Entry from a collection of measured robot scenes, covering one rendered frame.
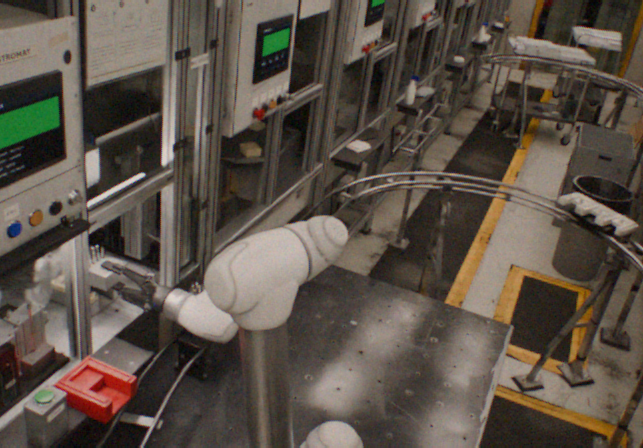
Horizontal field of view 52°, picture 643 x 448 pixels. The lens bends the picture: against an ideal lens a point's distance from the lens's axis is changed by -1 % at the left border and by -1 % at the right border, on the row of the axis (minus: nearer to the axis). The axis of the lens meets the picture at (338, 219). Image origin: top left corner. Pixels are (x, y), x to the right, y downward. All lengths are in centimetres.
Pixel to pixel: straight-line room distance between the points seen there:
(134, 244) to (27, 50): 102
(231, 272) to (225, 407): 92
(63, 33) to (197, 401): 117
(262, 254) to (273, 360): 24
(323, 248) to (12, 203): 65
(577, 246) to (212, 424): 301
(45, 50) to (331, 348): 141
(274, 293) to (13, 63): 66
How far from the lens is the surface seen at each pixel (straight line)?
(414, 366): 239
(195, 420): 209
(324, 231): 137
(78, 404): 180
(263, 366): 141
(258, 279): 128
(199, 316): 187
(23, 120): 144
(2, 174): 144
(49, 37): 148
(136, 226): 227
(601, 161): 510
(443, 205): 356
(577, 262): 457
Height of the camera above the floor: 218
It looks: 28 degrees down
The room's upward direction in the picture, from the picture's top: 9 degrees clockwise
